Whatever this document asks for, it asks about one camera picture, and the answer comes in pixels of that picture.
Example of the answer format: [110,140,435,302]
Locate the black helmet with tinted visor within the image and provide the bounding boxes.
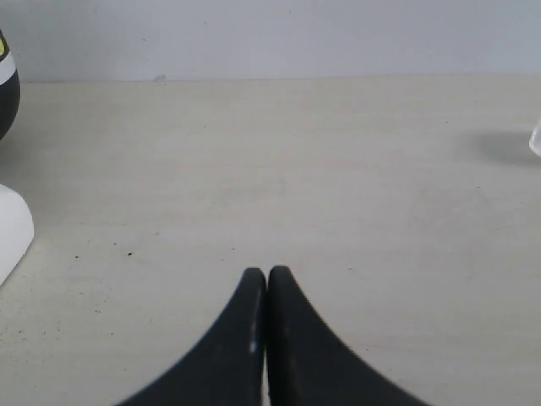
[0,33,20,139]

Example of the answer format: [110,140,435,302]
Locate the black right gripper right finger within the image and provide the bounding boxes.
[267,266,425,405]

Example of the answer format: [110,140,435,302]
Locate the white mannequin head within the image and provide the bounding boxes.
[0,184,35,284]

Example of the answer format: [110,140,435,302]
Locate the small clear plastic object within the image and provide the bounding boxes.
[528,120,541,156]

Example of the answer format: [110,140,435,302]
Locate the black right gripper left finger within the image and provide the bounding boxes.
[122,268,266,405]

